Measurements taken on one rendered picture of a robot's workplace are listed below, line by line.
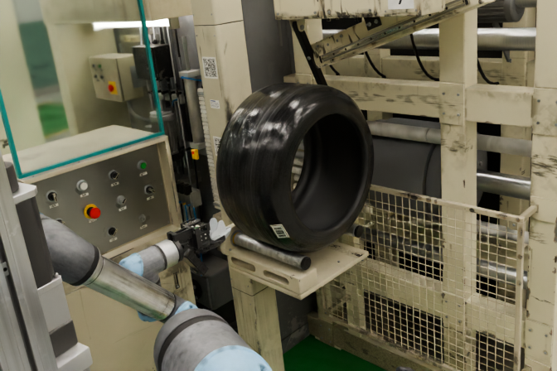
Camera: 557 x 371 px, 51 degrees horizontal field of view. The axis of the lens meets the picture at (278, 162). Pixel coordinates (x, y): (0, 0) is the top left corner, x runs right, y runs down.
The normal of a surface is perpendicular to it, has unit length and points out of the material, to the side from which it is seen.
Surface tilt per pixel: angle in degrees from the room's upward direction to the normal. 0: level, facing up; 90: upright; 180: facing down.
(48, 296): 90
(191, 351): 28
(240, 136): 53
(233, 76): 90
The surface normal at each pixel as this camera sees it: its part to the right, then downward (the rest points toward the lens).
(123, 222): 0.71, 0.15
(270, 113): -0.48, -0.62
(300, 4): -0.70, 0.29
